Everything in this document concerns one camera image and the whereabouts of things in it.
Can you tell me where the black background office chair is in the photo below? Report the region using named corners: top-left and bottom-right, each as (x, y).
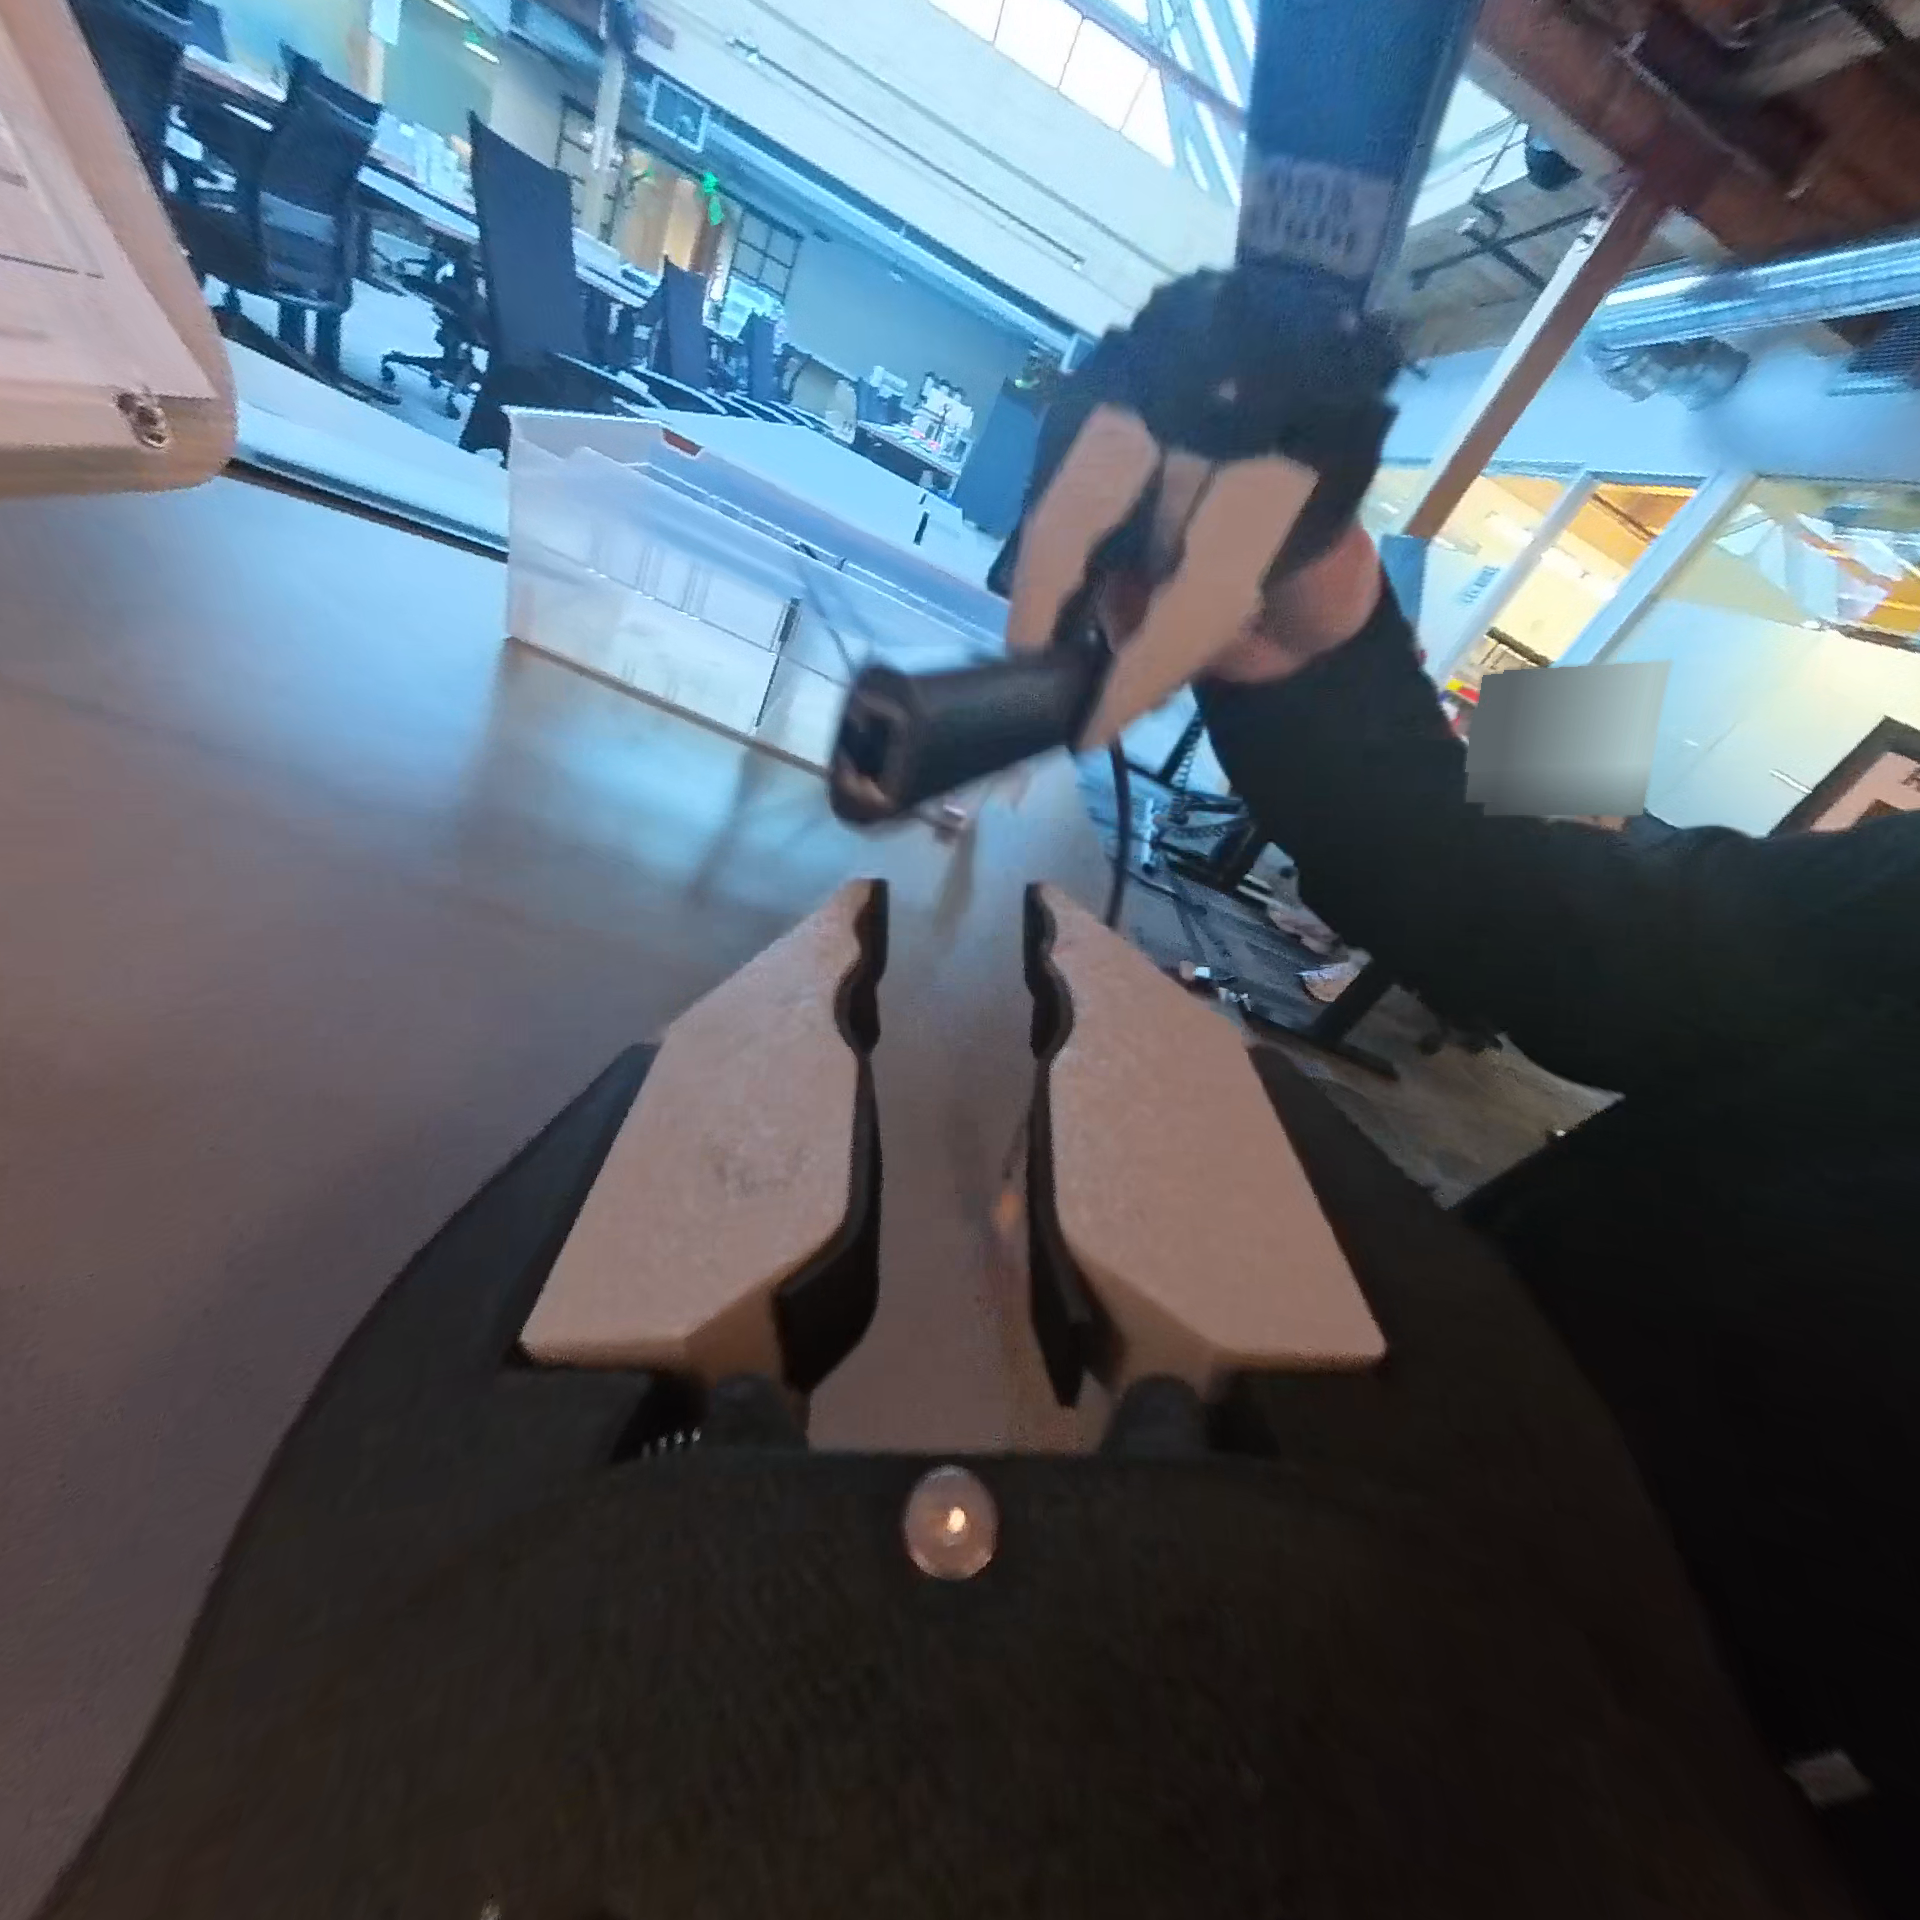
top-left (457, 112), bottom-right (651, 455)
top-left (191, 50), bottom-right (386, 395)

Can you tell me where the wooden ceiling beam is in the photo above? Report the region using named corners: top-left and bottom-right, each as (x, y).
top-left (1403, 191), bottom-right (1669, 541)

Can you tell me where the clear plastic bin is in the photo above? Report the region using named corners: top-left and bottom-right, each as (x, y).
top-left (500, 406), bottom-right (1024, 750)

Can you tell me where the thick black usb extension cable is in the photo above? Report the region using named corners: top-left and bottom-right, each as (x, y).
top-left (830, 651), bottom-right (1141, 927)

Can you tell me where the person's right hand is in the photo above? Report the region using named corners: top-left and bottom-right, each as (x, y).
top-left (1197, 522), bottom-right (1386, 686)

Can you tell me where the laminated instruction sheet on stand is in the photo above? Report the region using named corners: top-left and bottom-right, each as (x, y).
top-left (0, 0), bottom-right (240, 500)

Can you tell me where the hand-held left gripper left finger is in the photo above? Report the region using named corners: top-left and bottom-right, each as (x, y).
top-left (518, 877), bottom-right (889, 1387)

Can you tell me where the black framed sign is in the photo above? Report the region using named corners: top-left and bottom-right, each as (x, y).
top-left (1770, 718), bottom-right (1920, 838)

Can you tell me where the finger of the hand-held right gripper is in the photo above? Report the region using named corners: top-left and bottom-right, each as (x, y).
top-left (1072, 452), bottom-right (1323, 750)
top-left (1003, 408), bottom-right (1163, 661)

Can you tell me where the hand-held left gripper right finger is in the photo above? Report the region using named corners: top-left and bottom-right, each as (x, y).
top-left (1022, 881), bottom-right (1389, 1408)

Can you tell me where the silver ventilation duct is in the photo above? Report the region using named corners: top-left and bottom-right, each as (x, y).
top-left (1586, 224), bottom-right (1920, 408)

